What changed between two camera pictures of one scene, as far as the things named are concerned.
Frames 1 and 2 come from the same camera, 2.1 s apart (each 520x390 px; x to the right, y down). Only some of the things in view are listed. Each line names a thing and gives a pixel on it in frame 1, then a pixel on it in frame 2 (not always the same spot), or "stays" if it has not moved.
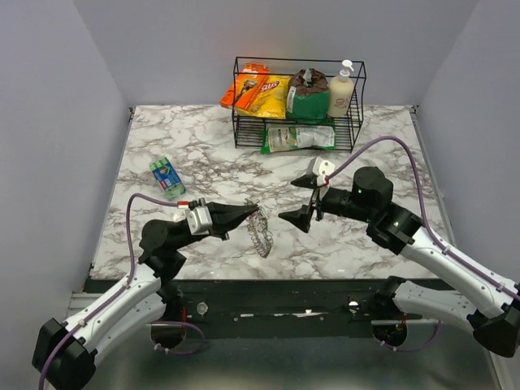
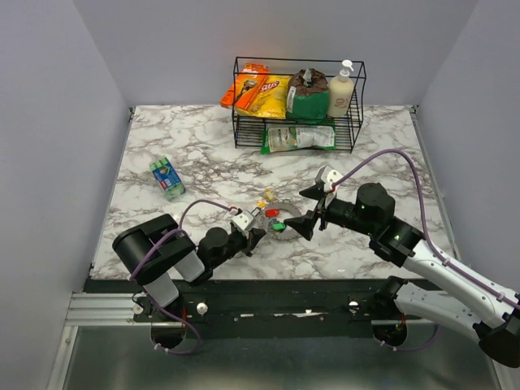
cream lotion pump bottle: (341, 92) stays
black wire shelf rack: (297, 103) stays
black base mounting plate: (285, 308) stays
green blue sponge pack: (167, 178) stays
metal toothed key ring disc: (259, 230) → (271, 217)
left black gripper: (234, 215) → (250, 242)
